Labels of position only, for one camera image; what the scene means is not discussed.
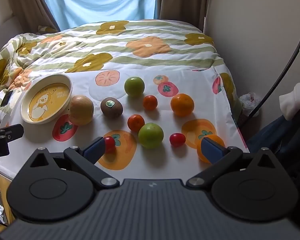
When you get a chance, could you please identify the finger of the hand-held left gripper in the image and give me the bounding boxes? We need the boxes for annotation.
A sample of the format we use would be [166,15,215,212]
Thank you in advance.
[0,124,24,142]

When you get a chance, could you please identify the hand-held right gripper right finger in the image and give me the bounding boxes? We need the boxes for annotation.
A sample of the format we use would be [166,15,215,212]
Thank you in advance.
[186,137,280,188]

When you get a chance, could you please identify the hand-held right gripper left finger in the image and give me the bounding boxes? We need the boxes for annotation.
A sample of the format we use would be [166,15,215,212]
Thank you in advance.
[26,137,120,191]

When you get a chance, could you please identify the large orange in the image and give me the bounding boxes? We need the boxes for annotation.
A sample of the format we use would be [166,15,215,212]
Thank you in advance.
[196,134,225,163]
[170,93,195,117]

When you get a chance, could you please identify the red cherry tomato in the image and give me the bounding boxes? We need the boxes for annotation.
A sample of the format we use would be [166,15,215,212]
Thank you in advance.
[104,137,116,154]
[169,133,186,147]

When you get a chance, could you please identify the yellowish red apple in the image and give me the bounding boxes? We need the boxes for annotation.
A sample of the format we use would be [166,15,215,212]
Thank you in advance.
[68,95,94,126]

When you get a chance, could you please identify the brown kiwi with sticker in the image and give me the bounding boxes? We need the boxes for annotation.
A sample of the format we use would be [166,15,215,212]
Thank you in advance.
[100,97,124,118]

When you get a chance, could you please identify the yellow duck print bowl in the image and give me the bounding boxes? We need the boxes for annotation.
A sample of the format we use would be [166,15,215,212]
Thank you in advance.
[20,74,73,125]

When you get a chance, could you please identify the green round fruit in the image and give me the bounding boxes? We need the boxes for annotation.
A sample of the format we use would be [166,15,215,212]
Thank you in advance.
[138,123,164,149]
[124,77,145,98]

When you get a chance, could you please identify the black smartphone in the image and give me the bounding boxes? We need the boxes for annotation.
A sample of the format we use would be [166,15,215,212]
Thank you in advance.
[0,90,14,107]

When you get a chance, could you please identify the small tangerine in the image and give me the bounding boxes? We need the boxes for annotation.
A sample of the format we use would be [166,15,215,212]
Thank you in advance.
[127,114,145,132]
[143,95,158,111]

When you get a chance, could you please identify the white fruit print sheet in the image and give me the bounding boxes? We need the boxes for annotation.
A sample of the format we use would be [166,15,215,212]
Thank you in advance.
[0,65,250,180]

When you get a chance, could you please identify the white plastic bag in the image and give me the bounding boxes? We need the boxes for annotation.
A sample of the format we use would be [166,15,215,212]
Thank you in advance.
[239,92,260,117]

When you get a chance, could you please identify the person's blue jeans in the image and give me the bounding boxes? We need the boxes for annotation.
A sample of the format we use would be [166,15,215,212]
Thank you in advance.
[246,115,300,180]

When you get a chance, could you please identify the grey headboard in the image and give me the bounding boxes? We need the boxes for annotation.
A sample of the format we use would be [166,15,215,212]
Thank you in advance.
[0,17,23,64]

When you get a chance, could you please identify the person's white sweater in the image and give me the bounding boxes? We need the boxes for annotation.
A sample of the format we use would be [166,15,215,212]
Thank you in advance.
[279,12,300,120]

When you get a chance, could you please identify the floral striped quilt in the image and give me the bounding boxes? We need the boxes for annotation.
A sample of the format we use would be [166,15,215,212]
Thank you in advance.
[0,20,243,115]

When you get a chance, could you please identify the brown curtain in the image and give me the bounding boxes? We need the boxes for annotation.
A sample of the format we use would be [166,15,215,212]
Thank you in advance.
[5,0,60,32]
[159,0,212,32]

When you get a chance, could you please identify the blue sheer curtain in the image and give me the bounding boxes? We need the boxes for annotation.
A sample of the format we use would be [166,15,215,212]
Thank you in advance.
[41,0,157,30]

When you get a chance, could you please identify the black cable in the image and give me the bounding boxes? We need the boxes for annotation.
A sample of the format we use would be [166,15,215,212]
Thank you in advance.
[236,36,300,128]

